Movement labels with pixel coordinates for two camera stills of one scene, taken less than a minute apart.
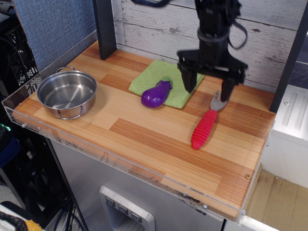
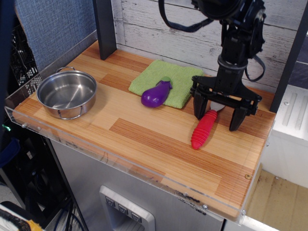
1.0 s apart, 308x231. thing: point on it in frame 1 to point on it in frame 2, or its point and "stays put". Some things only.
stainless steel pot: [67, 94] stays put
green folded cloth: [178, 96] stays put
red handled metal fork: [207, 120] stays put
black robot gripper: [212, 56] to [227, 88]
